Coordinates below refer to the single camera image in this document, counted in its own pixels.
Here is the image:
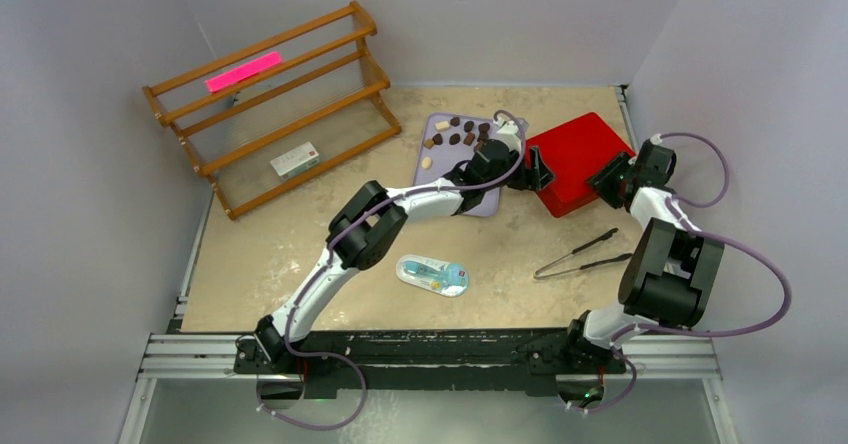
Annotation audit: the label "pink sticky note strip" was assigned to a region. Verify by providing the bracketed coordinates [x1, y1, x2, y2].
[204, 51, 284, 93]

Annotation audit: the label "purple cable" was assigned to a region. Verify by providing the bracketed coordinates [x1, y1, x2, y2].
[254, 109, 528, 430]
[609, 131, 793, 416]

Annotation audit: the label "metal tongs with black tips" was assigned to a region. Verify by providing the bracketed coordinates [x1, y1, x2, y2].
[532, 228, 633, 281]

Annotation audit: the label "wooden tiered shelf rack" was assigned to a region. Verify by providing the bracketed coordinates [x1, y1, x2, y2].
[142, 1, 402, 221]

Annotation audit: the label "red box lid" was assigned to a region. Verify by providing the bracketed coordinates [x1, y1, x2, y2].
[527, 112, 635, 218]

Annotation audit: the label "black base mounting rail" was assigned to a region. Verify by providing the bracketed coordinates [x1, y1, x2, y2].
[233, 318, 626, 399]

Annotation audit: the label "blue correction tape package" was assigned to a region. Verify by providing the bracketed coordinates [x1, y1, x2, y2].
[395, 254, 470, 298]

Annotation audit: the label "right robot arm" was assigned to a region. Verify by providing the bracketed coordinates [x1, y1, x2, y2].
[561, 136, 725, 371]

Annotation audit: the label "small white stationery box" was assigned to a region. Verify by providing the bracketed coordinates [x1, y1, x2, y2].
[270, 141, 321, 181]

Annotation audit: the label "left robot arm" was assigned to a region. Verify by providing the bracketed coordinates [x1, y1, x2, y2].
[254, 139, 555, 373]

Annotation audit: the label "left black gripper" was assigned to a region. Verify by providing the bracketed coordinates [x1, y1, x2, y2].
[481, 145, 552, 193]

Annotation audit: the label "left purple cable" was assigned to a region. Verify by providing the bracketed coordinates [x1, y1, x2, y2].
[254, 109, 528, 430]

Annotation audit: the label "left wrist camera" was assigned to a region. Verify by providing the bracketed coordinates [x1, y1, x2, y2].
[494, 115, 527, 153]

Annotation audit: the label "aluminium frame rail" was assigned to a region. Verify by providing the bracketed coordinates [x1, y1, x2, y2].
[119, 334, 738, 443]

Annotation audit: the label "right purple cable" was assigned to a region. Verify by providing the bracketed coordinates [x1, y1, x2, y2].
[609, 131, 793, 416]

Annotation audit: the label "lavender plastic tray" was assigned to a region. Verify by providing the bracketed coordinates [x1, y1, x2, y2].
[412, 112, 496, 186]

